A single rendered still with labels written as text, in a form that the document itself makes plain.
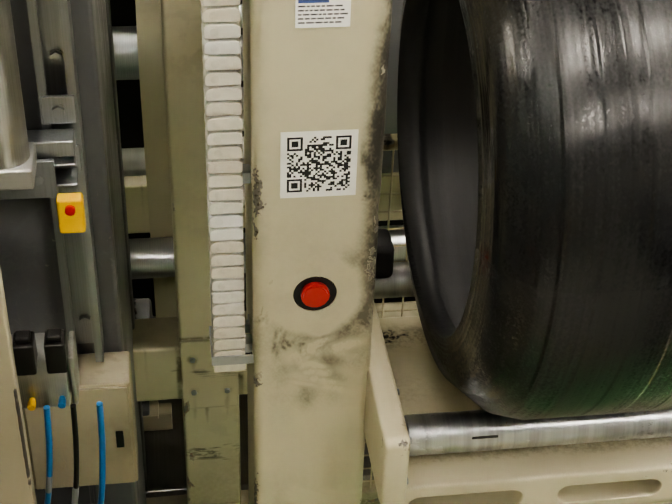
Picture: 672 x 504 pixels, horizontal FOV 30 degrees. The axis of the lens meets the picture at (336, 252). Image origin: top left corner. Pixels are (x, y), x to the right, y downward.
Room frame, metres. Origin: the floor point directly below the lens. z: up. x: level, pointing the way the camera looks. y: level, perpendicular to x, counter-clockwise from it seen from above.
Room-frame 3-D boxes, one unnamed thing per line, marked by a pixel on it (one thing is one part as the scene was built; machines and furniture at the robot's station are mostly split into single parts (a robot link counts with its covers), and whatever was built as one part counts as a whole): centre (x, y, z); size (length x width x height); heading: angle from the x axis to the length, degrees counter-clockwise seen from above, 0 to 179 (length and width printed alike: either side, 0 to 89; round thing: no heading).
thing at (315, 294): (1.04, 0.02, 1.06); 0.03 x 0.02 x 0.03; 99
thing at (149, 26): (1.91, 0.31, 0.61); 0.33 x 0.06 x 0.86; 9
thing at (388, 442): (1.13, -0.04, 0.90); 0.40 x 0.03 x 0.10; 9
